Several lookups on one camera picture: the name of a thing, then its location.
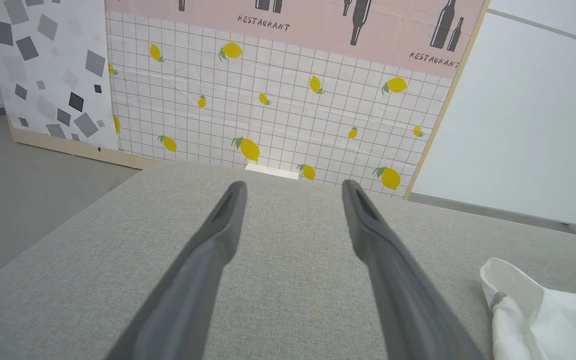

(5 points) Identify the white t-shirt with grey stitching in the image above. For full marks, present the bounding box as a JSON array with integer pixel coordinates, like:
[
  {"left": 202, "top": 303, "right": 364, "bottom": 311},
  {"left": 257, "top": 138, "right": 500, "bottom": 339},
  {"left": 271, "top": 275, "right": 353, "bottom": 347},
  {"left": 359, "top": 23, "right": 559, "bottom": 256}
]
[{"left": 480, "top": 257, "right": 576, "bottom": 360}]

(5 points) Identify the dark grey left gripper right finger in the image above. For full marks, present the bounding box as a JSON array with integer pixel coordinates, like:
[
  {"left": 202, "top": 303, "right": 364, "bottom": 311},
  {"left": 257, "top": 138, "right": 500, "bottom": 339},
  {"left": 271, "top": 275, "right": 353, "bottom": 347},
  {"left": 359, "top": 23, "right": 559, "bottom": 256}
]
[{"left": 342, "top": 179, "right": 486, "bottom": 360}]

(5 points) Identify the white box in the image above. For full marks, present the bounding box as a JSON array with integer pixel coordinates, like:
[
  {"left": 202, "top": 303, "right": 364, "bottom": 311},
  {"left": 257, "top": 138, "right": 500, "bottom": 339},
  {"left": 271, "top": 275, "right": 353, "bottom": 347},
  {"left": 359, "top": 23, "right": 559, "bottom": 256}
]
[{"left": 244, "top": 163, "right": 300, "bottom": 180}]

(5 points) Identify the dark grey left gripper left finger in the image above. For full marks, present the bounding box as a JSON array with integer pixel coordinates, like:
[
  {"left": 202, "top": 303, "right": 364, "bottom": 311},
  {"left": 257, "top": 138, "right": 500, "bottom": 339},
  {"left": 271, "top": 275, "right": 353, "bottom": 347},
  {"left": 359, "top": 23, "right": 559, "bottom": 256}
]
[{"left": 105, "top": 181, "right": 248, "bottom": 360}]

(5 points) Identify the lemon print partition panel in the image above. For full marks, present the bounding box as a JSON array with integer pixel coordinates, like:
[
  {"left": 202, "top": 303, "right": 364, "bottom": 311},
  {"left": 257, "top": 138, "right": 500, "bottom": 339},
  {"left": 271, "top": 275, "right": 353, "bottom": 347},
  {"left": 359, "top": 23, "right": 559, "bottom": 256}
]
[{"left": 104, "top": 0, "right": 491, "bottom": 201}]

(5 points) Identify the grey squares print partition panel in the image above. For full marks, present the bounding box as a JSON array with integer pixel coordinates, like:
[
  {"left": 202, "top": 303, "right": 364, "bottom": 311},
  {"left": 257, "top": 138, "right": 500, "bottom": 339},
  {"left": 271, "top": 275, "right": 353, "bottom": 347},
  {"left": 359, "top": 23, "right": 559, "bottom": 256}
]
[{"left": 0, "top": 0, "right": 120, "bottom": 153}]

